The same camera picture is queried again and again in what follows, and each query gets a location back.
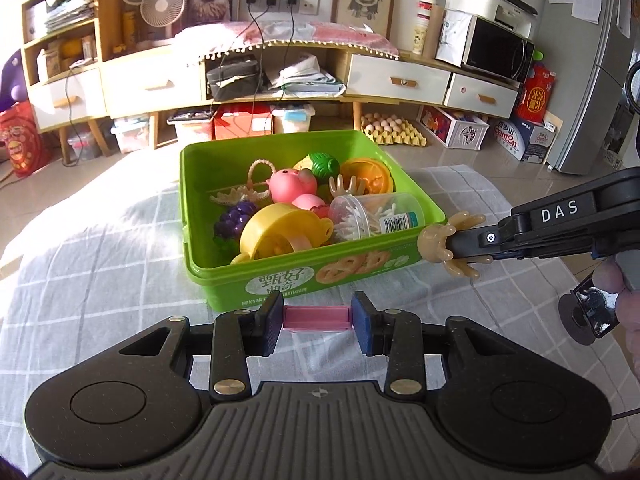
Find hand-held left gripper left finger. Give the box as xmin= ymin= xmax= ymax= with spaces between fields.
xmin=119 ymin=291 xmax=285 ymax=404

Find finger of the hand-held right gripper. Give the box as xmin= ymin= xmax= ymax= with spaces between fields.
xmin=445 ymin=216 xmax=524 ymax=264

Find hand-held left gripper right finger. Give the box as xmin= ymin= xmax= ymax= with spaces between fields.
xmin=351 ymin=291 xmax=517 ymax=402

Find tan toy antler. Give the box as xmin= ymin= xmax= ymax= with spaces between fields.
xmin=327 ymin=173 xmax=370 ymax=202
xmin=418 ymin=211 xmax=495 ymax=280

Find pink plastic block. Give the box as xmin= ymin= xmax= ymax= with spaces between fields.
xmin=282 ymin=306 xmax=355 ymax=334

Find green plastic box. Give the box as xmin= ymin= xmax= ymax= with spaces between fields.
xmin=179 ymin=129 xmax=447 ymax=314

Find yellow toy pot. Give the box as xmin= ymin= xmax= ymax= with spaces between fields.
xmin=230 ymin=203 xmax=335 ymax=265

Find clear cotton swab jar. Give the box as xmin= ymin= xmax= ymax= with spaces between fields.
xmin=328 ymin=192 xmax=426 ymax=244

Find purple toy grapes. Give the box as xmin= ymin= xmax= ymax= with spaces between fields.
xmin=213 ymin=199 xmax=260 ymax=250

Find orange toy bowl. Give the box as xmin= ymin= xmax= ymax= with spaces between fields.
xmin=341 ymin=157 xmax=395 ymax=195

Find beige starfish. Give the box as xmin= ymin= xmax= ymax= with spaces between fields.
xmin=208 ymin=184 xmax=269 ymax=207

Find pink pig toy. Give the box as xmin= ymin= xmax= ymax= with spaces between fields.
xmin=264 ymin=168 xmax=320 ymax=205

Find beaded cord loop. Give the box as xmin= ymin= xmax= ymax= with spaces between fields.
xmin=244 ymin=158 xmax=277 ymax=187

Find toy corn cob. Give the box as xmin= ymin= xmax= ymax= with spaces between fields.
xmin=292 ymin=152 xmax=342 ymax=182

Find person's right hand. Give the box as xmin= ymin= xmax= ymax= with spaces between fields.
xmin=597 ymin=259 xmax=640 ymax=336

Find blue and red carton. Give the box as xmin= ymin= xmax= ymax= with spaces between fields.
xmin=492 ymin=117 xmax=559 ymax=164

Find grey refrigerator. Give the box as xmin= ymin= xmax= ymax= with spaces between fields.
xmin=544 ymin=0 xmax=640 ymax=176

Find white and red carton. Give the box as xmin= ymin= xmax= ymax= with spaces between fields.
xmin=417 ymin=104 xmax=490 ymax=150

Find red gift box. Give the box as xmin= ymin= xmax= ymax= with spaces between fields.
xmin=514 ymin=64 xmax=557 ymax=124

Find tray of eggs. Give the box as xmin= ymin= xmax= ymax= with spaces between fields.
xmin=360 ymin=112 xmax=429 ymax=147

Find white cabinet drawer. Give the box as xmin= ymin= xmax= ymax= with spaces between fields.
xmin=345 ymin=53 xmax=453 ymax=102
xmin=99 ymin=52 xmax=204 ymax=120
xmin=30 ymin=67 xmax=109 ymax=131
xmin=443 ymin=72 xmax=520 ymax=120

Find grey checked blanket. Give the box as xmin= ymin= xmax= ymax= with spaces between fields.
xmin=0 ymin=162 xmax=640 ymax=463

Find black microwave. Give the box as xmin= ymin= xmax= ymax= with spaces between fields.
xmin=459 ymin=15 xmax=536 ymax=84

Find red storage box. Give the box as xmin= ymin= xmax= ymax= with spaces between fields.
xmin=213 ymin=107 xmax=275 ymax=141

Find clear bin with blue contents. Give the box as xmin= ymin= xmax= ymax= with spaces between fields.
xmin=272 ymin=103 xmax=316 ymax=135

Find clear bin with dark lid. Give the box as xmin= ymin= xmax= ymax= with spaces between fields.
xmin=167 ymin=109 xmax=217 ymax=147

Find white hanging cloth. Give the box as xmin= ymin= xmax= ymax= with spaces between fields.
xmin=434 ymin=7 xmax=474 ymax=66

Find stack of paper cups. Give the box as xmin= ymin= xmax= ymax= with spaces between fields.
xmin=411 ymin=0 xmax=434 ymax=56

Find clear bin with blue lid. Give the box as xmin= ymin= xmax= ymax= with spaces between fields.
xmin=110 ymin=115 xmax=154 ymax=154

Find pile of folded papers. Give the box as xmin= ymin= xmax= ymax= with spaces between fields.
xmin=264 ymin=54 xmax=347 ymax=99

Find white appliance with dark lid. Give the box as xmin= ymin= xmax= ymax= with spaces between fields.
xmin=443 ymin=0 xmax=539 ymax=36

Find black bag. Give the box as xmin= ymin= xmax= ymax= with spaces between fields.
xmin=205 ymin=54 xmax=265 ymax=101

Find small clear storage bin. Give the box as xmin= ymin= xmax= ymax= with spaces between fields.
xmin=67 ymin=129 xmax=104 ymax=161

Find pink tasselled cloth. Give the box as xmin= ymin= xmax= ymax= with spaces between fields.
xmin=172 ymin=19 xmax=401 ymax=64

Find red printed bag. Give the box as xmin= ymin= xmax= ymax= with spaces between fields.
xmin=0 ymin=99 xmax=51 ymax=179

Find yellow bottle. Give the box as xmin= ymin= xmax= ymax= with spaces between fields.
xmin=122 ymin=9 xmax=140 ymax=46

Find small white desk fan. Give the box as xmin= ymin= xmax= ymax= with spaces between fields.
xmin=141 ymin=0 xmax=185 ymax=41

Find small cardboard box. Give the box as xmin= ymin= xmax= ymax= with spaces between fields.
xmin=34 ymin=47 xmax=61 ymax=81

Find wooden cabinet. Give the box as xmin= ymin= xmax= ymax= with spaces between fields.
xmin=20 ymin=0 xmax=521 ymax=166

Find purple plush toy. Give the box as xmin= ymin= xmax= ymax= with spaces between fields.
xmin=0 ymin=47 xmax=29 ymax=111

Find stack of magazines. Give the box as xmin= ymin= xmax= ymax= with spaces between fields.
xmin=43 ymin=0 xmax=96 ymax=34

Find black cable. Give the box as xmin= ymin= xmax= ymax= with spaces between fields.
xmin=209 ymin=2 xmax=264 ymax=116
xmin=252 ymin=2 xmax=296 ymax=111

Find wall power sockets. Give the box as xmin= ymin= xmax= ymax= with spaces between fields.
xmin=245 ymin=0 xmax=321 ymax=16

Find thin dark shelf cable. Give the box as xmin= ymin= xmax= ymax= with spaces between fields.
xmin=62 ymin=62 xmax=91 ymax=166

